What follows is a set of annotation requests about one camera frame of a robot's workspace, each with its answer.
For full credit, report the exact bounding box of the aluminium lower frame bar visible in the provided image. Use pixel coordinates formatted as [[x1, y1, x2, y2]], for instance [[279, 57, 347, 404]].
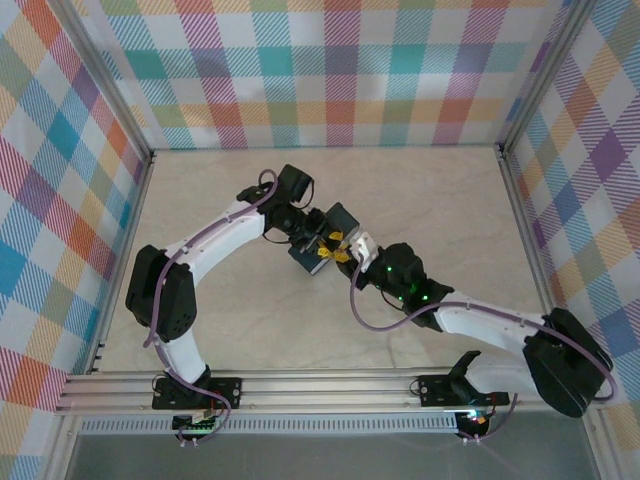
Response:
[[39, 413, 84, 480], [579, 407, 624, 480]]

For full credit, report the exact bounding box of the grey slotted cable duct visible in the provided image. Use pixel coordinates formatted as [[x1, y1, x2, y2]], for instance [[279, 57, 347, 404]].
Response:
[[79, 418, 460, 435]]

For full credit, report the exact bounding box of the grey metal panel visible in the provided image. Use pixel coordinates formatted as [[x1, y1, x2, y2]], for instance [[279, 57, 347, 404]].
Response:
[[67, 432, 604, 480]]

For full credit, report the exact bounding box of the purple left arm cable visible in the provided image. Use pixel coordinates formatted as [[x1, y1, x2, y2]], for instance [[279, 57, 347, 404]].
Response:
[[143, 168, 282, 449]]

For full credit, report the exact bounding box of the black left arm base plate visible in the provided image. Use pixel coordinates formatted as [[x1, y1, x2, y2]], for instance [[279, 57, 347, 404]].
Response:
[[151, 375, 245, 412]]

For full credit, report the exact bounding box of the blue starry night tin box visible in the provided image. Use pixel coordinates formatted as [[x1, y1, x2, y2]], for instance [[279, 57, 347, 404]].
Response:
[[286, 201, 363, 278]]

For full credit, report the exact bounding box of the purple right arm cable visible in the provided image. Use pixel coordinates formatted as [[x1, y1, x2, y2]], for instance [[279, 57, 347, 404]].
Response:
[[348, 269, 621, 446]]

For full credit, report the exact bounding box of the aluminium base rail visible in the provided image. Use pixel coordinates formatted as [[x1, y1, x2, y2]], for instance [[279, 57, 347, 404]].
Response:
[[53, 372, 607, 415]]

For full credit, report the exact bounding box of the aluminium upright frame post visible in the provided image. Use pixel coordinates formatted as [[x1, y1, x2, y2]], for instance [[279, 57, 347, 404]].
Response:
[[52, 0, 157, 164], [497, 0, 599, 156]]

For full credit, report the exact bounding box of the aluminium table edge rail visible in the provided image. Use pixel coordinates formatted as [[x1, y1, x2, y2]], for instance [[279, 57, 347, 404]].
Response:
[[496, 143, 560, 316], [82, 149, 157, 376]]

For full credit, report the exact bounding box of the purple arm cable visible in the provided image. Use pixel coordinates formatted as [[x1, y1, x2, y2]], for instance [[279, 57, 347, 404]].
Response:
[[143, 168, 282, 449], [348, 269, 621, 446]]

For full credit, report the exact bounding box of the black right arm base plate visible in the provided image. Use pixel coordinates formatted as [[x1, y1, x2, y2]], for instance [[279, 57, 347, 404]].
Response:
[[416, 372, 512, 407]]

